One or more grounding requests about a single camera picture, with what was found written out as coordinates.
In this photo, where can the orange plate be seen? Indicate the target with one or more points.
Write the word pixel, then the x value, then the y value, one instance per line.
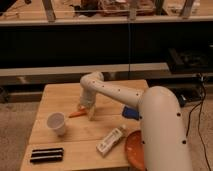
pixel 134 151

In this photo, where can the black equipment box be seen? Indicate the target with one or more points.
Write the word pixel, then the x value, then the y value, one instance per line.
pixel 190 61

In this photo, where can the white plastic bottle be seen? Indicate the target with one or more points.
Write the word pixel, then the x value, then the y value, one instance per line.
pixel 111 140

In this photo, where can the black ridged block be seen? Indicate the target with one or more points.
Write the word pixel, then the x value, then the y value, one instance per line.
pixel 47 155

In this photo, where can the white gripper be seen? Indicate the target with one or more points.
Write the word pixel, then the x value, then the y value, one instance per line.
pixel 88 99

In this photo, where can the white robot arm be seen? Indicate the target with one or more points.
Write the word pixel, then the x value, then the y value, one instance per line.
pixel 163 134

